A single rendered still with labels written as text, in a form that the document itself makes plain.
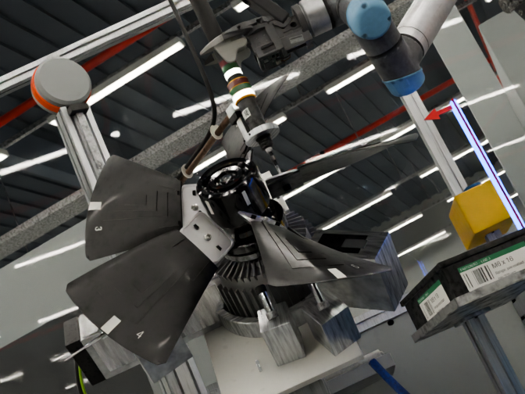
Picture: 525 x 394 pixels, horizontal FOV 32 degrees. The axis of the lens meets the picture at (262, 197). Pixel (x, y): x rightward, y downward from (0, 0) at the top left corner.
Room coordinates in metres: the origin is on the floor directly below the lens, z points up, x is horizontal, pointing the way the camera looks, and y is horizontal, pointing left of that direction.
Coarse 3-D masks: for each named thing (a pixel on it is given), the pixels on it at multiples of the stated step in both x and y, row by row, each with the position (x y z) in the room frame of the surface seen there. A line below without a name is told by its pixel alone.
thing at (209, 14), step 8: (192, 0) 1.62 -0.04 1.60; (200, 0) 1.62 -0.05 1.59; (200, 8) 1.62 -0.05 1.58; (208, 8) 1.62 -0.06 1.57; (200, 16) 1.62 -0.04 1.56; (208, 16) 1.62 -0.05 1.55; (208, 24) 1.62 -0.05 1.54; (216, 24) 1.63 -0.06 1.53; (208, 32) 1.62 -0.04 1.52; (216, 32) 1.62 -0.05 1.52; (208, 40) 1.63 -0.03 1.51; (216, 56) 1.63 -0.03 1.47
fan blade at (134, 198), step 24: (120, 168) 1.74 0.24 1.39; (144, 168) 1.71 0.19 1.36; (96, 192) 1.76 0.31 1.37; (120, 192) 1.72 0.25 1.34; (144, 192) 1.70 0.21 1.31; (168, 192) 1.68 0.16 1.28; (96, 216) 1.75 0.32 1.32; (120, 216) 1.73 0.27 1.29; (144, 216) 1.71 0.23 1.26; (168, 216) 1.69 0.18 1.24; (96, 240) 1.75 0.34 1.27; (120, 240) 1.73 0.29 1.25; (144, 240) 1.72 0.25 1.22
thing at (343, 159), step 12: (372, 144) 1.59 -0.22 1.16; (384, 144) 1.54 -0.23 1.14; (396, 144) 1.53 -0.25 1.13; (336, 156) 1.57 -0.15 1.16; (348, 156) 1.62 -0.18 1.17; (360, 156) 1.67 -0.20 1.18; (300, 168) 1.59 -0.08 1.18; (312, 168) 1.62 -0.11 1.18; (324, 168) 1.65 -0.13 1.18; (336, 168) 1.68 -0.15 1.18
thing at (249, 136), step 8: (232, 104) 1.65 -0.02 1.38; (232, 112) 1.66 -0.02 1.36; (240, 112) 1.65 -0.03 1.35; (232, 120) 1.66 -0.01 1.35; (240, 120) 1.65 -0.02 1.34; (240, 128) 1.66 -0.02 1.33; (248, 128) 1.65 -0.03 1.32; (256, 128) 1.60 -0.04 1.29; (264, 128) 1.60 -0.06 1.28; (272, 128) 1.61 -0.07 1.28; (248, 136) 1.61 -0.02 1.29; (256, 136) 1.62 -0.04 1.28; (272, 136) 1.65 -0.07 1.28; (248, 144) 1.64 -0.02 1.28; (256, 144) 1.65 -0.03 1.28
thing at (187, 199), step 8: (184, 184) 1.67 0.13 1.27; (192, 184) 1.66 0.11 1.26; (184, 192) 1.67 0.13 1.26; (184, 200) 1.67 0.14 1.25; (192, 200) 1.67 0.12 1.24; (200, 200) 1.66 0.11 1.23; (184, 208) 1.68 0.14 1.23; (200, 208) 1.67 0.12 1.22; (184, 216) 1.68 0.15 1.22; (192, 216) 1.68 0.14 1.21; (208, 216) 1.66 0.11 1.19; (184, 224) 1.69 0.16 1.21
